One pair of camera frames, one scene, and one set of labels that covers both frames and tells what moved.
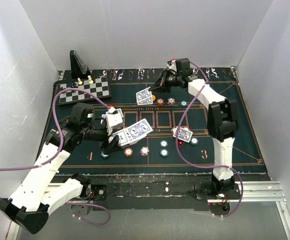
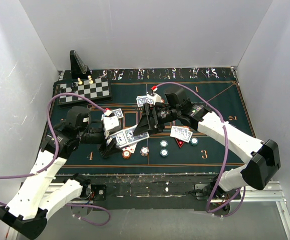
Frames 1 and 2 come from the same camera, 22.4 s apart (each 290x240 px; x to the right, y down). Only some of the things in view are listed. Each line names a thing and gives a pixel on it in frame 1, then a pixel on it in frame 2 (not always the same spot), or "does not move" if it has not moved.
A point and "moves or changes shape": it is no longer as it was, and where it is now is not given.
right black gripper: x=160 y=82 → x=145 y=124
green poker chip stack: x=164 y=152 does not move
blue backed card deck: x=133 y=132 does not move
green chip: x=164 y=143 does not move
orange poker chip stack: x=128 y=152 moves or changes shape
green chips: x=194 y=141 does not move
